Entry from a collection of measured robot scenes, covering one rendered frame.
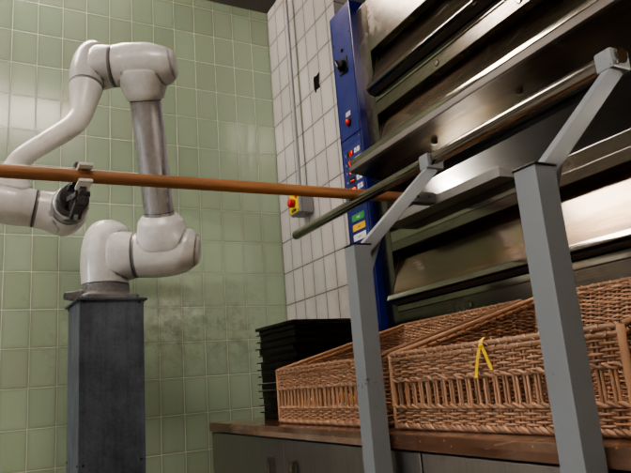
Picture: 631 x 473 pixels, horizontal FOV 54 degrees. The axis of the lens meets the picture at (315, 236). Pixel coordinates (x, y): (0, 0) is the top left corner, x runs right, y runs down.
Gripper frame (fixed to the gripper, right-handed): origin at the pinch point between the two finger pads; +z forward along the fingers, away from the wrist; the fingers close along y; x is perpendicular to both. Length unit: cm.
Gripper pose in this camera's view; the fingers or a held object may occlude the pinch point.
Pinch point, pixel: (84, 176)
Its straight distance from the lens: 150.0
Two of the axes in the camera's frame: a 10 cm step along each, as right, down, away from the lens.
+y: 0.8, 9.7, -2.2
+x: -8.8, -0.4, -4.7
